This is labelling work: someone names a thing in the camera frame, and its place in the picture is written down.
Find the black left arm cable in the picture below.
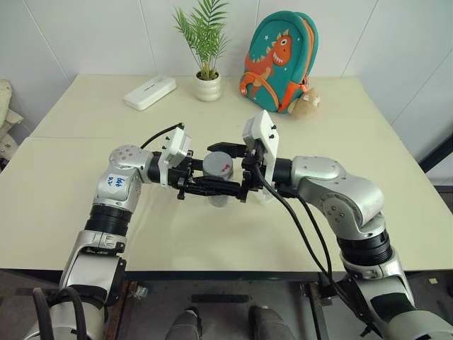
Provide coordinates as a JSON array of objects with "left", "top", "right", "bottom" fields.
[{"left": 139, "top": 122, "right": 185, "bottom": 150}]

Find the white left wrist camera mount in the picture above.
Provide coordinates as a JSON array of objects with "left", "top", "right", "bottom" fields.
[{"left": 158, "top": 126, "right": 194, "bottom": 188}]

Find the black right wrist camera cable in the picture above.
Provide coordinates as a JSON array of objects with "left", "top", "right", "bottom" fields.
[{"left": 251, "top": 147, "right": 386, "bottom": 337}]

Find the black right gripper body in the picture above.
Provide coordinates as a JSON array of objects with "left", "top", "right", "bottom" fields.
[{"left": 237, "top": 141, "right": 266, "bottom": 205}]

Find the beige plush toy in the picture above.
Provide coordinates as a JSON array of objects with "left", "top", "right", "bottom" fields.
[{"left": 288, "top": 86, "right": 323, "bottom": 120}]

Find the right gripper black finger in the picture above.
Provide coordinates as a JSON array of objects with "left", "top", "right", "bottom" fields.
[
  {"left": 207, "top": 141, "right": 246, "bottom": 159},
  {"left": 212, "top": 181, "right": 242, "bottom": 200}
]

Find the dark grey rounded shape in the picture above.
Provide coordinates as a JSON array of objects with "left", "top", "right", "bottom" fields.
[
  {"left": 168, "top": 306, "right": 203, "bottom": 340},
  {"left": 247, "top": 304, "right": 292, "bottom": 340}
]

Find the rusty metal rail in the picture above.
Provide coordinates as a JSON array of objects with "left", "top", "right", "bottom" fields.
[{"left": 105, "top": 281, "right": 139, "bottom": 340}]

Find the black flat bar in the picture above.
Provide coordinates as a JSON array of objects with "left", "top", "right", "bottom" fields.
[{"left": 190, "top": 293, "right": 249, "bottom": 304}]

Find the dark metal frame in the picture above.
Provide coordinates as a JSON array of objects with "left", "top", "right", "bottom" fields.
[{"left": 418, "top": 129, "right": 453, "bottom": 194}]

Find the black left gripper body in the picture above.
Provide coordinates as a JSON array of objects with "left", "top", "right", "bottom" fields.
[{"left": 168, "top": 150, "right": 205, "bottom": 202}]

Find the white rectangular box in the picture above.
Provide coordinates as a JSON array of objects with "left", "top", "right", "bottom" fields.
[{"left": 123, "top": 75, "right": 177, "bottom": 111}]

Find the thick black hose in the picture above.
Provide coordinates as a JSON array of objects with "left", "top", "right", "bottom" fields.
[{"left": 32, "top": 285, "right": 88, "bottom": 340}]

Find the teal dinosaur backpack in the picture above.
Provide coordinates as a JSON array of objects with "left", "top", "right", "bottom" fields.
[{"left": 239, "top": 11, "right": 319, "bottom": 114}]

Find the grey jar lid red mark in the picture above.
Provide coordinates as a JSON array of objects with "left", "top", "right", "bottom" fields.
[{"left": 202, "top": 152, "right": 234, "bottom": 181}]

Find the green plant in white pot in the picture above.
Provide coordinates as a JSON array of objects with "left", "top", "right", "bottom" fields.
[{"left": 172, "top": 0, "right": 230, "bottom": 103}]

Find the black metal table frame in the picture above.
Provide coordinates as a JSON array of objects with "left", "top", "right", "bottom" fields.
[{"left": 300, "top": 281, "right": 343, "bottom": 340}]

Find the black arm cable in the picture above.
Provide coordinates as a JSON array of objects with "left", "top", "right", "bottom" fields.
[
  {"left": 282, "top": 191, "right": 334, "bottom": 281},
  {"left": 139, "top": 122, "right": 185, "bottom": 150}
]

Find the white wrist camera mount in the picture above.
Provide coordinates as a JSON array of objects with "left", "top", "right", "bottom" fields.
[
  {"left": 241, "top": 109, "right": 281, "bottom": 205},
  {"left": 158, "top": 126, "right": 194, "bottom": 188}
]

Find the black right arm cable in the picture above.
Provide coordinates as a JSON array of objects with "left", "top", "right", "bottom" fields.
[{"left": 282, "top": 191, "right": 334, "bottom": 281}]

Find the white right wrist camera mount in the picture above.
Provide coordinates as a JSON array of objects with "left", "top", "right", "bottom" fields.
[{"left": 241, "top": 109, "right": 281, "bottom": 205}]

